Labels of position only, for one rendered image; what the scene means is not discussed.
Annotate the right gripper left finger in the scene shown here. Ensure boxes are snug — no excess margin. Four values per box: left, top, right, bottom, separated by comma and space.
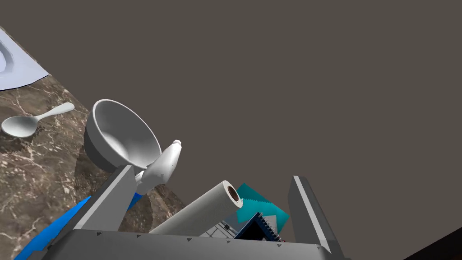
73, 165, 138, 232

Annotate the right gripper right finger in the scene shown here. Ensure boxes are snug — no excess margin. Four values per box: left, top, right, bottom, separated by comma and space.
287, 176, 339, 254

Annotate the teal cloth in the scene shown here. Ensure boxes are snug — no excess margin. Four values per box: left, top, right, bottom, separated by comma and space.
224, 183, 290, 235

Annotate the blue spiral notebook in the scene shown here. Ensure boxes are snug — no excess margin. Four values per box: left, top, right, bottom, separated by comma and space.
234, 212, 284, 242

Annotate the white bottle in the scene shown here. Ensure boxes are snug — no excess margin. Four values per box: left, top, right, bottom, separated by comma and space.
134, 139, 183, 196

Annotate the blue plate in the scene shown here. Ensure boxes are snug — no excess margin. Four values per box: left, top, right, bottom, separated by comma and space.
14, 192, 143, 260

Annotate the white bowl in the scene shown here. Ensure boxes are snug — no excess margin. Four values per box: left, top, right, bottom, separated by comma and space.
83, 99, 162, 175

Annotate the white paper towel roll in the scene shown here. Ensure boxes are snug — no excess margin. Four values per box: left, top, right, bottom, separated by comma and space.
148, 180, 243, 237

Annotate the white spoon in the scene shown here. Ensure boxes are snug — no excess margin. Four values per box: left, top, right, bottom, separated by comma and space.
1, 102, 75, 139

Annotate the white sink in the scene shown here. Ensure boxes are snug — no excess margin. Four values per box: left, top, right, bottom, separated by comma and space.
0, 28, 49, 91

